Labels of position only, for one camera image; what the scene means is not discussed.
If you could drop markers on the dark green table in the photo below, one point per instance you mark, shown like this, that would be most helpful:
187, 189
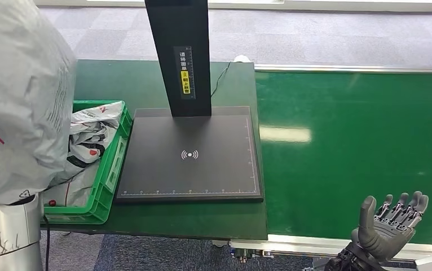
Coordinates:
126, 80

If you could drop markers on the small white round object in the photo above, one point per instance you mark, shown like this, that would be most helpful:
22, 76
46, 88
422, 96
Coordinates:
242, 58

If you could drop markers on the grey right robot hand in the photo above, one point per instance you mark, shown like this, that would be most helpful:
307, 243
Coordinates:
384, 235

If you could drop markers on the aluminium conveyor rail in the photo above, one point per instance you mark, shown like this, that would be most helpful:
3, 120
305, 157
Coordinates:
294, 245
350, 68

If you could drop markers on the crumpled grey polybag package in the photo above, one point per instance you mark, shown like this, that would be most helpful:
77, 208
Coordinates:
89, 138

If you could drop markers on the white table foot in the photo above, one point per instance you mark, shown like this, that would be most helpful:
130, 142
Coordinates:
219, 243
65, 233

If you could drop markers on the yellow and black label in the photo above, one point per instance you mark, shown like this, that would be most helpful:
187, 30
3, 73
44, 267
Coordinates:
186, 80

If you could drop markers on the flat grey polybag package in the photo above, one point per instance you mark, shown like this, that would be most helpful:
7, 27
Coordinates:
76, 190

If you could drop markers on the green plastic crate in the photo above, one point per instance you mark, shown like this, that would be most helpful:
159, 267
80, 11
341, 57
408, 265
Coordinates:
107, 183

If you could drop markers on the black inbound scanner machine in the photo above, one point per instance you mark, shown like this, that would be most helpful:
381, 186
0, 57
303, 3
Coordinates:
201, 168

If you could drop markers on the white polybag with red print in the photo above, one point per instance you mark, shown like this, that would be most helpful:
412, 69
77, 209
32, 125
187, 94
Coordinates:
21, 93

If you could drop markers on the green conveyor belt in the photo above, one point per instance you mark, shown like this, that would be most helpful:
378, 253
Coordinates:
369, 112

